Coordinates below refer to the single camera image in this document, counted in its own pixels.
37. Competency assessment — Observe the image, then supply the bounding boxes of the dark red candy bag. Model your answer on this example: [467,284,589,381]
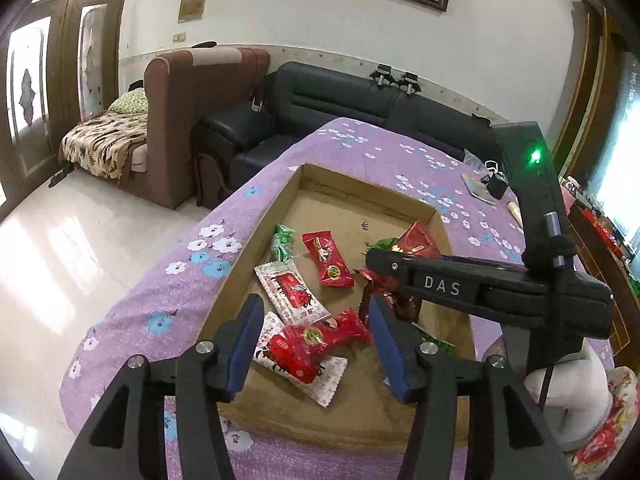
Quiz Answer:
[390,220,442,259]
[358,268,422,324]

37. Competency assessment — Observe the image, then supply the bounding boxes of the red sausage snack packet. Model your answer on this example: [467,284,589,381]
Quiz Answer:
[283,309,372,363]

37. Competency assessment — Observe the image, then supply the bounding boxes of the red white snack packet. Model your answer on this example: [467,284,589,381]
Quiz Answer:
[254,260,331,326]

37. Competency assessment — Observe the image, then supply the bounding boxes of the small red snack packet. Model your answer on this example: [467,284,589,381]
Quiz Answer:
[302,231,355,288]

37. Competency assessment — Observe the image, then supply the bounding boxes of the small green candy packet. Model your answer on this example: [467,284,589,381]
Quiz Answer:
[270,223,295,262]

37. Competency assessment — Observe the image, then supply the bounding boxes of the purple floral tablecloth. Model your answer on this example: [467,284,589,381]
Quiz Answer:
[60,118,525,479]

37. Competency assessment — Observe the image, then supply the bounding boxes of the cardboard tray box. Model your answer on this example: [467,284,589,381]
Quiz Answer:
[196,161,476,453]

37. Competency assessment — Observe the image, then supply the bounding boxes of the cream tube package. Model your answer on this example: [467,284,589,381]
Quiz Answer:
[508,202,524,229]

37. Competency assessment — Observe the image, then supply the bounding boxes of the greenish booklet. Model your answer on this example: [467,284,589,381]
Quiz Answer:
[461,174,497,206]

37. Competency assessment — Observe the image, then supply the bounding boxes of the wooden cabinet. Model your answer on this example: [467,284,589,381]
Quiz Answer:
[552,0,639,368]

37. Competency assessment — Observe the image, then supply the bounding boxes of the patterned blanket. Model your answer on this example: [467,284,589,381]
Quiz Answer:
[58,112,148,180]

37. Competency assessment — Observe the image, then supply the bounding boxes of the black leather sofa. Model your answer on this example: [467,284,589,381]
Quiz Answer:
[191,62,498,209]

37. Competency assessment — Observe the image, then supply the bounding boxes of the brown armchair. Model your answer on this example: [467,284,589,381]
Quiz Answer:
[119,46,270,209]

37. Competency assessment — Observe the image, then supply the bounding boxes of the black clamps on sofa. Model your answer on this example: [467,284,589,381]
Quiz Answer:
[370,64,422,96]

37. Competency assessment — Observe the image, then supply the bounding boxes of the wooden glass door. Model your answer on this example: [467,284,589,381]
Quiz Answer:
[1,0,124,217]

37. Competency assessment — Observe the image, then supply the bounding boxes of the small wall plaque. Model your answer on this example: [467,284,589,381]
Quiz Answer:
[178,0,206,23]

